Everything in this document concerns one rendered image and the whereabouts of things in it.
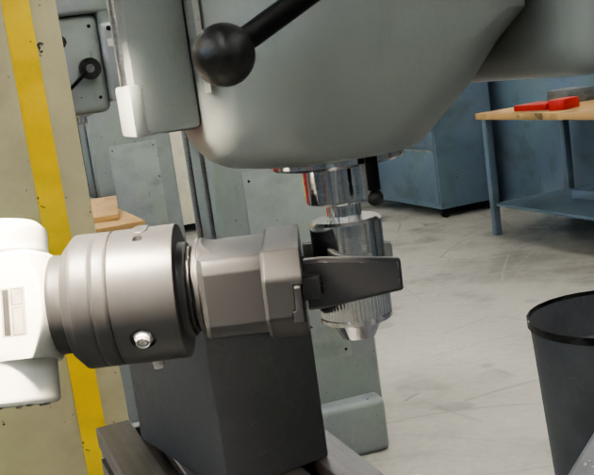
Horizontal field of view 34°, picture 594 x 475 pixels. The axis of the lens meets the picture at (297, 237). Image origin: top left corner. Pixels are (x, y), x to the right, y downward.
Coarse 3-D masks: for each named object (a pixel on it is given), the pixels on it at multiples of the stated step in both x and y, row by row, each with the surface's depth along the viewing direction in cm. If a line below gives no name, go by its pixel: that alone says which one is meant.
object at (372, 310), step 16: (320, 240) 61; (336, 240) 60; (352, 240) 60; (368, 240) 61; (352, 256) 60; (352, 304) 61; (368, 304) 61; (384, 304) 62; (336, 320) 62; (352, 320) 61; (368, 320) 61
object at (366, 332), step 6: (372, 324) 62; (378, 324) 63; (342, 330) 63; (348, 330) 62; (354, 330) 62; (360, 330) 62; (366, 330) 62; (372, 330) 63; (342, 336) 63; (348, 336) 63; (354, 336) 62; (360, 336) 62; (366, 336) 63
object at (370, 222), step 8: (360, 216) 62; (368, 216) 62; (376, 216) 61; (312, 224) 62; (320, 224) 61; (328, 224) 61; (336, 224) 60; (344, 224) 60; (352, 224) 60; (360, 224) 60; (368, 224) 60; (376, 224) 61; (312, 232) 62; (320, 232) 61; (328, 232) 60; (336, 232) 60; (344, 232) 60; (352, 232) 60; (360, 232) 60; (368, 232) 61; (376, 232) 61
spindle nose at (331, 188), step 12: (360, 168) 60; (312, 180) 60; (324, 180) 60; (336, 180) 60; (348, 180) 60; (360, 180) 60; (312, 192) 61; (324, 192) 60; (336, 192) 60; (348, 192) 60; (360, 192) 60; (312, 204) 61; (324, 204) 60; (336, 204) 60
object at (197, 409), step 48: (240, 336) 94; (288, 336) 97; (144, 384) 108; (192, 384) 96; (240, 384) 94; (288, 384) 97; (144, 432) 111; (192, 432) 99; (240, 432) 95; (288, 432) 98
